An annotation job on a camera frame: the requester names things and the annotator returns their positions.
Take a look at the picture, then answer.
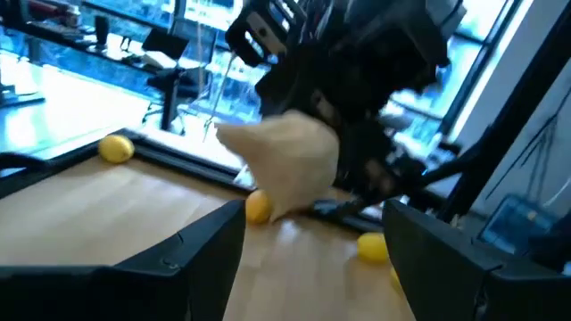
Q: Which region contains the black monitor stand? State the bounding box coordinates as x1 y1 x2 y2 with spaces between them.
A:
141 27 211 135

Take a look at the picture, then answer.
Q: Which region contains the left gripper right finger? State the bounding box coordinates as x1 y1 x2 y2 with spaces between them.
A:
383 199 503 321

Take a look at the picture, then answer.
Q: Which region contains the yellow lemon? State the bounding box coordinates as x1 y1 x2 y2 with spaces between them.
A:
97 134 136 165
244 189 274 226
356 231 390 264

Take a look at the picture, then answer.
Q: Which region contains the black clamp handle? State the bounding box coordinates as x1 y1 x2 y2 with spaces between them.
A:
0 151 51 174

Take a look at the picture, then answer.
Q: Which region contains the white garlic bulb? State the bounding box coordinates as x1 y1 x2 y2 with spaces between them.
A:
215 110 341 223

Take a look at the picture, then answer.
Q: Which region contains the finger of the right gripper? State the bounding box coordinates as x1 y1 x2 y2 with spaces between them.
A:
258 57 327 115
336 124 402 206

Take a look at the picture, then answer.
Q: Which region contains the black metal pole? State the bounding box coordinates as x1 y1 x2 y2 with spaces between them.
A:
439 0 571 224

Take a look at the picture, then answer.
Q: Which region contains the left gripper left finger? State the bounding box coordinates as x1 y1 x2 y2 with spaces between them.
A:
113 199 247 321

